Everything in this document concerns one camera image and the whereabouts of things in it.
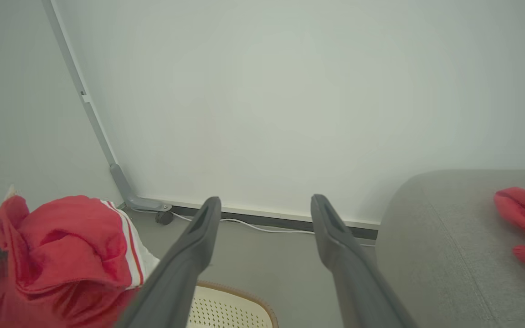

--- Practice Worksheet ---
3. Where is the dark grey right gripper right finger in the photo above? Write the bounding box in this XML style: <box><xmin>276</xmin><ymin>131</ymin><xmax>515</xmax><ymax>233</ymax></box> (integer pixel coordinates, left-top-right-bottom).
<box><xmin>310</xmin><ymin>194</ymin><xmax>419</xmax><ymax>328</ymax></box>

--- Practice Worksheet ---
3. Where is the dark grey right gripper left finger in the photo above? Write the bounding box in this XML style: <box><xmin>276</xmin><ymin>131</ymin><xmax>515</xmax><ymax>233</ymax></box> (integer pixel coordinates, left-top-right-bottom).
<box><xmin>114</xmin><ymin>196</ymin><xmax>222</xmax><ymax>328</ymax></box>

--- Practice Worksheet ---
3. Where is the red garment with white stripes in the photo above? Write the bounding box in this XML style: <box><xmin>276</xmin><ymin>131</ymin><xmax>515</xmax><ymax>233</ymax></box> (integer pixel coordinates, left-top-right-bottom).
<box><xmin>0</xmin><ymin>184</ymin><xmax>161</xmax><ymax>328</ymax></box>

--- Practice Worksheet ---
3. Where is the grey fabric sofa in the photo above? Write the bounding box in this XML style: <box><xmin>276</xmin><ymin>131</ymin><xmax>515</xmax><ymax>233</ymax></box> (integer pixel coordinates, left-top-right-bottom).
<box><xmin>374</xmin><ymin>169</ymin><xmax>525</xmax><ymax>328</ymax></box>

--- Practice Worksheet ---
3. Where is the cream perforated laundry basket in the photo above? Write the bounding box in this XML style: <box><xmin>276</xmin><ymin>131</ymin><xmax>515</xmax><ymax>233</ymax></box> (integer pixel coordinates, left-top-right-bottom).
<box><xmin>184</xmin><ymin>281</ymin><xmax>279</xmax><ymax>328</ymax></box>

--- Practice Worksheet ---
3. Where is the white cable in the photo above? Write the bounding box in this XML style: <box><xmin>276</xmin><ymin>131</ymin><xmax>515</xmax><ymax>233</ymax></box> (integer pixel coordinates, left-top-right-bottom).
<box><xmin>130</xmin><ymin>207</ymin><xmax>377</xmax><ymax>248</ymax></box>

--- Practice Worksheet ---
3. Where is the grey metal frame foot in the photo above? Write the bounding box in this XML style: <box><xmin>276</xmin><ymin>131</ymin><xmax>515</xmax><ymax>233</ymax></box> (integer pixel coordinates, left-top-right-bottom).
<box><xmin>41</xmin><ymin>0</ymin><xmax>173</xmax><ymax>213</ymax></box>

